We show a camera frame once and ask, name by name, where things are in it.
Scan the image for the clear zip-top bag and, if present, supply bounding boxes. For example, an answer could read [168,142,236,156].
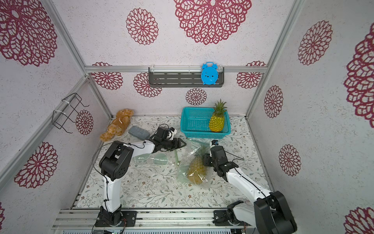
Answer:
[132,138,205,165]
[176,139,212,190]

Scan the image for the yellow pineapple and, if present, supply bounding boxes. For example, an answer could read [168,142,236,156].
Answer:
[209,100,227,132]

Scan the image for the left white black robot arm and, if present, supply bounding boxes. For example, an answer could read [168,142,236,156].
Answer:
[95,126,187,227]

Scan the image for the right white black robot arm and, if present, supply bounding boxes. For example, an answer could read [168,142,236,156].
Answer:
[204,140,298,234]

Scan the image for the brownish pineapple in bag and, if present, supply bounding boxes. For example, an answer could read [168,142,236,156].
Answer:
[186,146,208,185]

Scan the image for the grey blue sponge block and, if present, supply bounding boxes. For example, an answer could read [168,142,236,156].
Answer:
[129,126,151,140]

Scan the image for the teal plastic basket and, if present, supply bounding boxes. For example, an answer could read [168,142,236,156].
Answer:
[180,107,231,139]

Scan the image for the brown plush teddy bear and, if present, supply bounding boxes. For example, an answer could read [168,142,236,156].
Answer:
[100,109,134,142]

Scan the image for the blue alarm clock toy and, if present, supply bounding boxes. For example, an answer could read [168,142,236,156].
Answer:
[201,62,219,85]

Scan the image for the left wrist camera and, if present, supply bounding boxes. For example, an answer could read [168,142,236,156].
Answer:
[167,127,177,140]

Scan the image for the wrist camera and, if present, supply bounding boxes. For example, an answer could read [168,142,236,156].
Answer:
[210,140,219,148]
[167,127,177,140]

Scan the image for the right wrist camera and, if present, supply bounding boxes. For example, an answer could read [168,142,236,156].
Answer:
[210,140,219,148]

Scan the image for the grey wall shelf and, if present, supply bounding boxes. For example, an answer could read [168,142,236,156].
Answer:
[148,67,225,88]

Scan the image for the black wire wall rack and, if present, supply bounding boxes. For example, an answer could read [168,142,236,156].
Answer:
[51,92,89,134]

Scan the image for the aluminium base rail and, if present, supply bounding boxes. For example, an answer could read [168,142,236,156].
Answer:
[50,208,259,234]

